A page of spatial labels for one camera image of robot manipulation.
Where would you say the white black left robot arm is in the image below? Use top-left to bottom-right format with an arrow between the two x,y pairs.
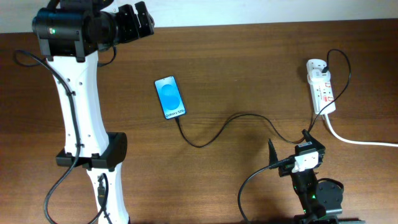
32,0 -> 154,223

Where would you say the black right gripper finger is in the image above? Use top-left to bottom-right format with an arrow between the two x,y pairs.
267,139 -> 279,169
302,129 -> 323,149

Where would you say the blue Galaxy smartphone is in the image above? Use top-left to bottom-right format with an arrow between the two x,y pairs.
154,76 -> 187,119

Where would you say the white power strip cord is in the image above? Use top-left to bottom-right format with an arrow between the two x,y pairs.
323,113 -> 398,147

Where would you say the white power strip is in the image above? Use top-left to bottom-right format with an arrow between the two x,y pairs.
306,58 -> 337,115

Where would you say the white USB charger adapter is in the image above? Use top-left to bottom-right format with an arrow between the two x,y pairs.
306,59 -> 331,85

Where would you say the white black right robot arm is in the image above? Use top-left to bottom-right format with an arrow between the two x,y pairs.
268,129 -> 344,224

